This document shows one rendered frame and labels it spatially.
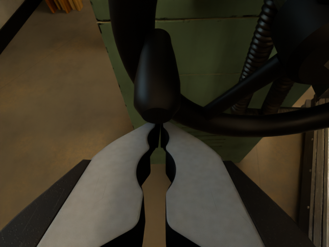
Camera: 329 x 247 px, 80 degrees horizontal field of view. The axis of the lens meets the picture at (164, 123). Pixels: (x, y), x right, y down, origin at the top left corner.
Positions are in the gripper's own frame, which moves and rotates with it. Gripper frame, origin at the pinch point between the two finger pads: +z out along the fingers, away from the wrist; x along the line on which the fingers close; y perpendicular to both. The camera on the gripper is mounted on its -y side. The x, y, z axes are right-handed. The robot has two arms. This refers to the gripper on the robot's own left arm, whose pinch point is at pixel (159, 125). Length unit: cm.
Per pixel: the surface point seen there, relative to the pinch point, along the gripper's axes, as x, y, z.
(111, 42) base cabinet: -9.3, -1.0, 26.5
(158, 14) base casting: -0.8, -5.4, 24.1
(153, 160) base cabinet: -5, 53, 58
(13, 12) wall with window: -109, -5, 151
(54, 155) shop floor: -54, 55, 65
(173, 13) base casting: 1.3, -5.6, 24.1
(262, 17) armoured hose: 9.6, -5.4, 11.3
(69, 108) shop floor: -53, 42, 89
